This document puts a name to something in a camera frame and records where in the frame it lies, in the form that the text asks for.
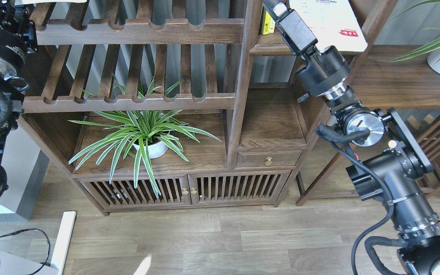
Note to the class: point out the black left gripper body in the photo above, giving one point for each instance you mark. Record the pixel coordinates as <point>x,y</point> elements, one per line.
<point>17,30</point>

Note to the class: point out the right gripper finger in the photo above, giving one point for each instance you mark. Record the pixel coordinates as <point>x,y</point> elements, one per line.
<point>276,8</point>

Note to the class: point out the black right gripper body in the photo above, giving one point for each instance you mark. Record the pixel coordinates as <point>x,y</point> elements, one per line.
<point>294,31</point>

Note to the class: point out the white book red stamp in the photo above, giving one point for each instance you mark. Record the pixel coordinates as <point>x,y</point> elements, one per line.
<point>333,22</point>

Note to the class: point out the pale pink white book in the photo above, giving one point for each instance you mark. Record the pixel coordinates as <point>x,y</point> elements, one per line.
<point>34,2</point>

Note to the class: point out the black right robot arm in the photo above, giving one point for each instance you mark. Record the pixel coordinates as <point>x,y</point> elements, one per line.
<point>386,158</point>

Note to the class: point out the wooden side shelf unit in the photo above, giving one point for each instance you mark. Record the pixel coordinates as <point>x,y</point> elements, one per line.
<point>409,84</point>

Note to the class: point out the yellow upright book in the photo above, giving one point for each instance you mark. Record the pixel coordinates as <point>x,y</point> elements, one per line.
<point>267,23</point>

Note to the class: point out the small wooden drawer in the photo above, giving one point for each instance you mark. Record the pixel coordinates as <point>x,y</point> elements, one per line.
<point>268,159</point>

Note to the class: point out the white grey object at left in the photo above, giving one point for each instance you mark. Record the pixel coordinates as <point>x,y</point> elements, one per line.
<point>25,164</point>

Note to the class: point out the right slatted cabinet door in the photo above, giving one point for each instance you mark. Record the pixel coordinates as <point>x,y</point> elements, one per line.
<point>236,188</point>

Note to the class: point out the dark wooden bookshelf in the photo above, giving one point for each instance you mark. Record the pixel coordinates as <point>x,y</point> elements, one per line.
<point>123,61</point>

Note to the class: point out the spider plant in white pot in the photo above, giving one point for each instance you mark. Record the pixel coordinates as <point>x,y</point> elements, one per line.
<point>134,133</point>

